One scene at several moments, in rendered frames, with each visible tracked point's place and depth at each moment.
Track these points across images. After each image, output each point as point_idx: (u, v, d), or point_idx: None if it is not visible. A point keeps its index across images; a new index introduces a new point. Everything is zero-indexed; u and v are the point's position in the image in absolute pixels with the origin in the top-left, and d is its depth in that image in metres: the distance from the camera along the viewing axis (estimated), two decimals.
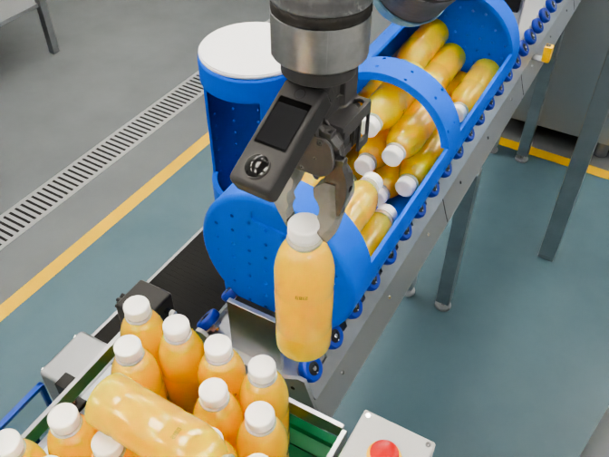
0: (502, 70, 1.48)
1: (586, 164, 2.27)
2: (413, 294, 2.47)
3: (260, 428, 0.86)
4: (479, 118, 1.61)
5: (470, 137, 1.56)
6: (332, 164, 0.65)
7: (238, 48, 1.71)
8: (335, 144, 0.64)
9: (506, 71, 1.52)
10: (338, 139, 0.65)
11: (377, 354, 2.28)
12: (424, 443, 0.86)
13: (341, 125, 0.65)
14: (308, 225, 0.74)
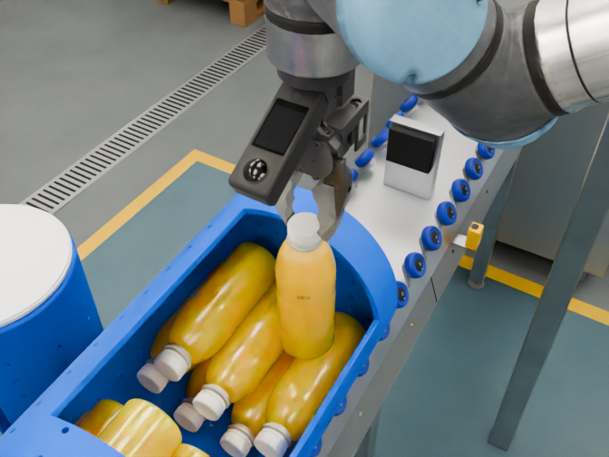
0: (353, 364, 0.82)
1: (546, 353, 1.61)
2: None
3: None
4: None
5: (312, 454, 0.90)
6: (330, 166, 0.65)
7: None
8: (333, 146, 0.64)
9: (366, 354, 0.86)
10: (336, 140, 0.65)
11: None
12: None
13: (339, 126, 0.65)
14: (308, 225, 0.74)
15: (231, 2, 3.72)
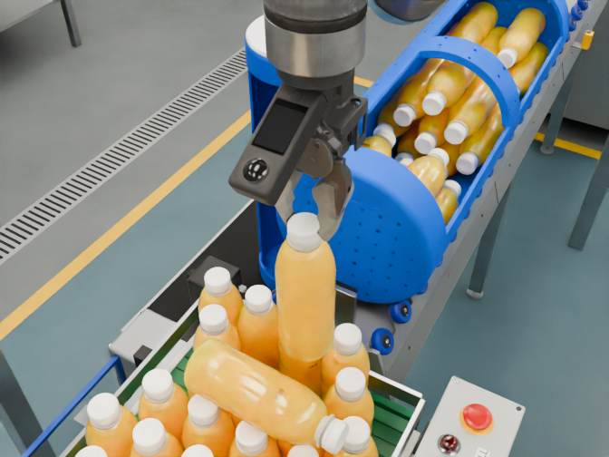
0: (555, 52, 1.50)
1: None
2: None
3: (352, 393, 0.88)
4: None
5: (519, 120, 1.58)
6: (330, 165, 0.65)
7: None
8: (333, 145, 0.64)
9: (556, 53, 1.54)
10: (335, 140, 0.65)
11: None
12: (515, 407, 0.87)
13: (338, 126, 0.65)
14: (507, 61, 1.48)
15: None
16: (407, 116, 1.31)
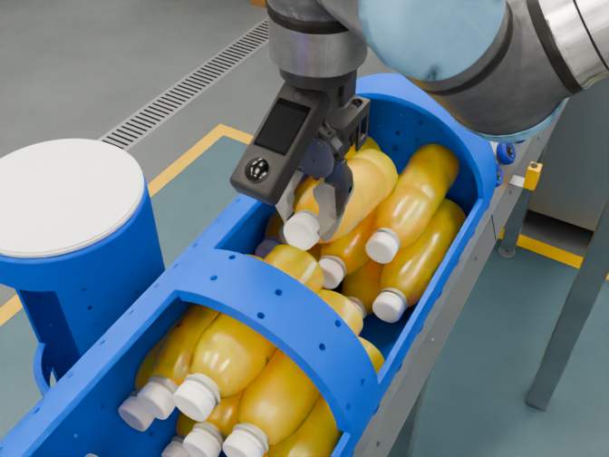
0: (465, 233, 0.88)
1: (591, 305, 1.62)
2: None
3: None
4: None
5: None
6: (332, 166, 0.65)
7: (29, 192, 1.05)
8: (335, 146, 0.64)
9: (472, 228, 0.91)
10: (337, 140, 0.65)
11: None
12: None
13: (340, 126, 0.65)
14: (381, 253, 0.86)
15: None
16: (158, 407, 0.68)
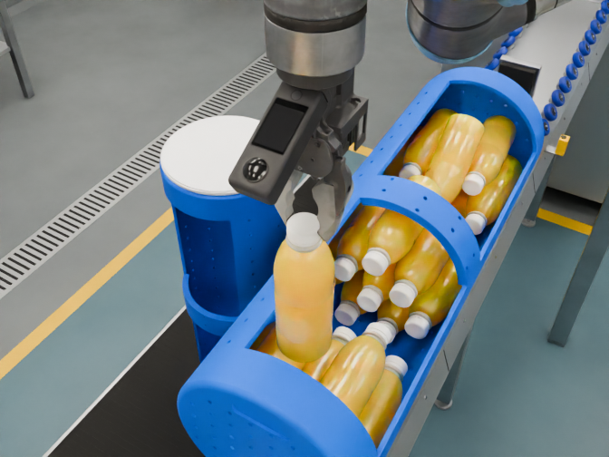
0: (526, 174, 1.30)
1: (604, 252, 2.04)
2: None
3: (305, 238, 0.73)
4: None
5: None
6: (330, 165, 0.65)
7: (207, 152, 1.48)
8: (333, 145, 0.64)
9: (528, 173, 1.34)
10: (335, 140, 0.65)
11: None
12: None
13: (338, 125, 0.65)
14: (473, 188, 1.28)
15: None
16: (346, 272, 1.11)
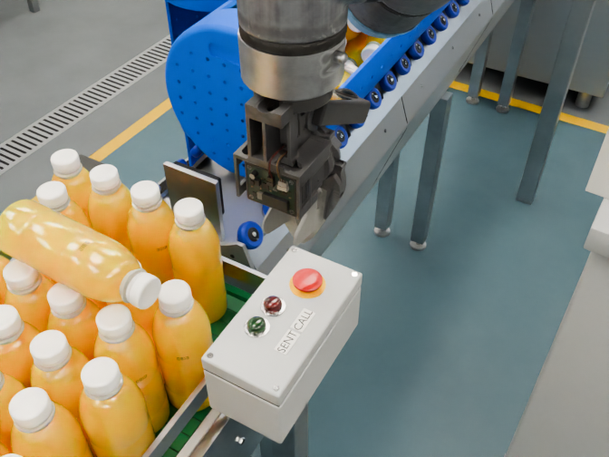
0: None
1: (562, 97, 2.24)
2: (388, 235, 2.44)
3: None
4: (443, 16, 1.58)
5: (430, 26, 1.53)
6: None
7: None
8: None
9: None
10: None
11: None
12: (351, 274, 0.82)
13: None
14: None
15: None
16: None
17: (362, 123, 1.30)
